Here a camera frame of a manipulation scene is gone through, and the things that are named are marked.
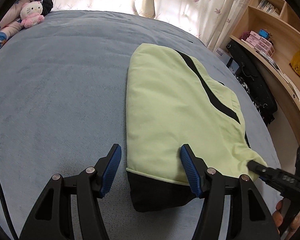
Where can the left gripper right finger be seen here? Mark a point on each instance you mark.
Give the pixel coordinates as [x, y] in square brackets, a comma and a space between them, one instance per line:
[194, 168]

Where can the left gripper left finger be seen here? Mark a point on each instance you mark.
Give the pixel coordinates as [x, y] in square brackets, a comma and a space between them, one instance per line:
[106, 169]

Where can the light green black jacket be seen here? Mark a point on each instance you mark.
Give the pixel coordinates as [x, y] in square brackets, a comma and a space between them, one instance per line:
[171, 100]

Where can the black white patterned clothes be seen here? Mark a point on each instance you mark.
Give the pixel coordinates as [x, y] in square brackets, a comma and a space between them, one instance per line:
[246, 72]

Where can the person's right hand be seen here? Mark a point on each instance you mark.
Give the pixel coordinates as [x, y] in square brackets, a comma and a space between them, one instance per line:
[278, 219]

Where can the grey-blue bed blanket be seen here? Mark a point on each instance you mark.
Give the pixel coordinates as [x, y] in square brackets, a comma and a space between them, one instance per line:
[63, 90]

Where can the white labelled box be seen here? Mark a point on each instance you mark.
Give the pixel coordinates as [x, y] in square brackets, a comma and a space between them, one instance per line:
[222, 55]

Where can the pink storage boxes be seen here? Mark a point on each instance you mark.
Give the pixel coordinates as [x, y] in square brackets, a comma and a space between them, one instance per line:
[259, 43]

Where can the wooden bookshelf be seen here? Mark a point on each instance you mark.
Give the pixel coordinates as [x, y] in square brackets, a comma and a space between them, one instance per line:
[278, 18]

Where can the white floral curtain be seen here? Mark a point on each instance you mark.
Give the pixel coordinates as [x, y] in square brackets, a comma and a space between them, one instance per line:
[211, 21]

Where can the pink white cat plush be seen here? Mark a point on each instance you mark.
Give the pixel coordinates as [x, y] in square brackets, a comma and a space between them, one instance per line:
[31, 14]

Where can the black knitted item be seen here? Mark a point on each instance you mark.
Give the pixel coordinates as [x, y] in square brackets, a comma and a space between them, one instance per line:
[47, 7]

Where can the floral quilt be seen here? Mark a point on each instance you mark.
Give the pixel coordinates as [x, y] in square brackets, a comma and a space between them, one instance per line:
[11, 22]

